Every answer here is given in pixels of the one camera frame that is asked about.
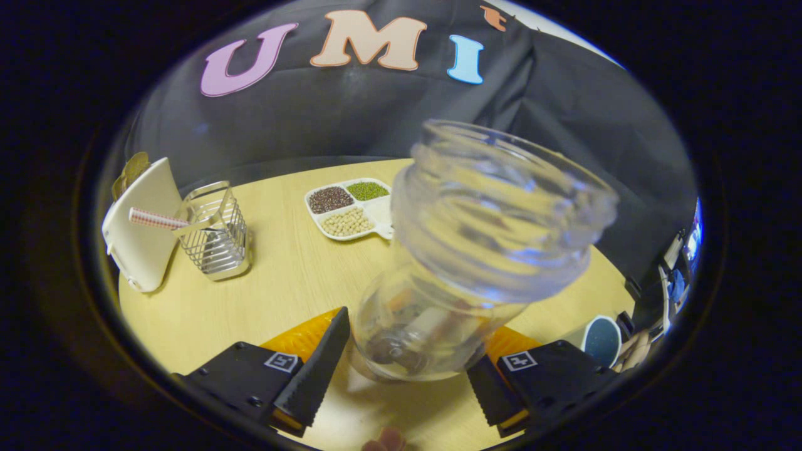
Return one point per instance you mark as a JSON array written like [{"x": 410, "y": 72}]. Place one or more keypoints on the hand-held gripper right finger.
[{"x": 495, "y": 394}]

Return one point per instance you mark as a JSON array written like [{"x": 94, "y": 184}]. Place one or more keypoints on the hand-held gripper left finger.
[{"x": 313, "y": 376}]

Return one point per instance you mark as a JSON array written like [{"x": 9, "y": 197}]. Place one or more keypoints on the white cup with blue inside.
[{"x": 600, "y": 341}]

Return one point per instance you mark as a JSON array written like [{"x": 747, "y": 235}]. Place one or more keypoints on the clear plastic bottle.
[{"x": 495, "y": 213}]

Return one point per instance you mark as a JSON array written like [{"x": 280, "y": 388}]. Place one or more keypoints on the wooden table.
[{"x": 282, "y": 288}]

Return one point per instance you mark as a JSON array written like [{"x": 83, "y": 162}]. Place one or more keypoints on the pile of pale soybeans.
[{"x": 347, "y": 222}]

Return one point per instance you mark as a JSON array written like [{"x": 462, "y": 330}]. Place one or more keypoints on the pile of dark brown beans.
[{"x": 330, "y": 199}]

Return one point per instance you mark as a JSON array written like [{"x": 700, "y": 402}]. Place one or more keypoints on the white divided tray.
[{"x": 381, "y": 212}]

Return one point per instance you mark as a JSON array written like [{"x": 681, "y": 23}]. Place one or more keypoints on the pile of green beans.
[{"x": 368, "y": 190}]

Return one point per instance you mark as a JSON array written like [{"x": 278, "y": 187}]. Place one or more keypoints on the red and white striped straw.
[{"x": 153, "y": 218}]

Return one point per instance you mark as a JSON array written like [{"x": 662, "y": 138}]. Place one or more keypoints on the blue lit screen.
[{"x": 694, "y": 239}]

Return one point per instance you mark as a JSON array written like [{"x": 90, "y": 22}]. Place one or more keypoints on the black backdrop cloth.
[{"x": 351, "y": 119}]

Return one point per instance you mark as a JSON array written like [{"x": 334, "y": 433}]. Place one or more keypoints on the golden brown object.
[{"x": 130, "y": 170}]

